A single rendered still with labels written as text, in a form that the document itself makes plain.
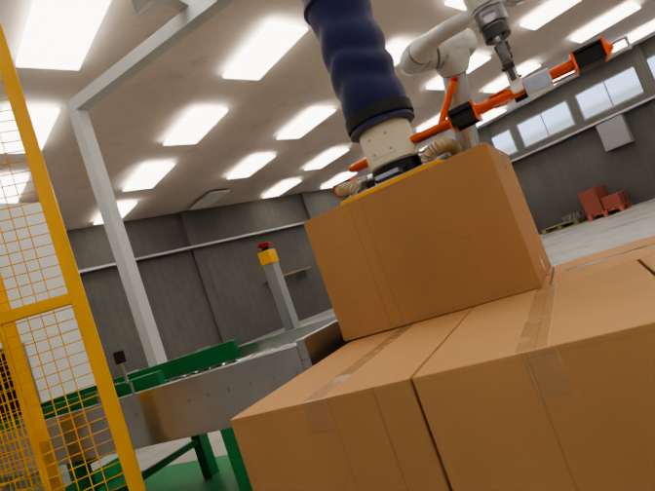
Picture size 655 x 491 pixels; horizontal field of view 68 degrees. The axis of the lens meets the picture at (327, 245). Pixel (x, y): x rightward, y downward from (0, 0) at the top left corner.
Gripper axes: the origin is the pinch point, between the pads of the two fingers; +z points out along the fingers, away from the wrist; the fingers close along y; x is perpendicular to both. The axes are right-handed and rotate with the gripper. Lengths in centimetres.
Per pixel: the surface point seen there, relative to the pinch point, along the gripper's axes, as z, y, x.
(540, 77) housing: 0.1, 4.4, 6.2
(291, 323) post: 47, -46, -133
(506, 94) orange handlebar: 0.4, 4.4, -3.3
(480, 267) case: 43, 20, -24
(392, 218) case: 22, 20, -42
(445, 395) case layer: 57, 79, -23
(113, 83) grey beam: -202, -156, -310
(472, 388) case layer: 56, 79, -19
